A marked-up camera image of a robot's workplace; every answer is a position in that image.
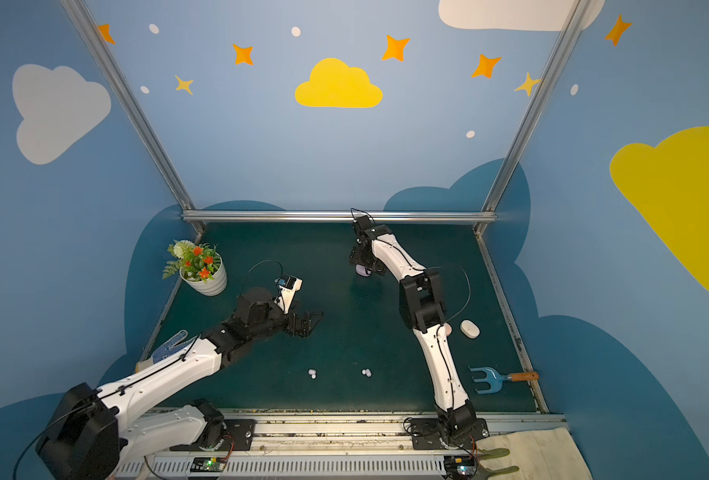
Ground purple earbud charging case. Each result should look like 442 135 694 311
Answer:
356 265 374 277

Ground white earbud charging case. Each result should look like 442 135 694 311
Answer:
460 319 481 339

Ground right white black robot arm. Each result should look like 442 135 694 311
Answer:
348 210 478 440

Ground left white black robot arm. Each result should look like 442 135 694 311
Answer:
36 287 324 479

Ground white pot with flowers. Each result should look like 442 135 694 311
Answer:
162 240 228 297

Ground blue dotted work glove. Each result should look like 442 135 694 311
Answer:
134 330 196 373

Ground left green controller board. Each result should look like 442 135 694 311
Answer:
190 457 228 473

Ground green controller board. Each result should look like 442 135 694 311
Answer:
190 457 228 473
444 456 479 480

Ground blue garden fork tool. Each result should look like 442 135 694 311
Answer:
469 367 540 395

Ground right green controller board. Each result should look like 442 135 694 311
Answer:
444 456 479 480

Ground beige cloth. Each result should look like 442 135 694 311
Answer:
476 427 593 480

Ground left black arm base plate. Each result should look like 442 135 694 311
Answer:
170 419 256 453

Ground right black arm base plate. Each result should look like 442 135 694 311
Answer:
403 417 490 451

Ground green handled pliers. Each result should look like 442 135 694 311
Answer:
473 448 520 480

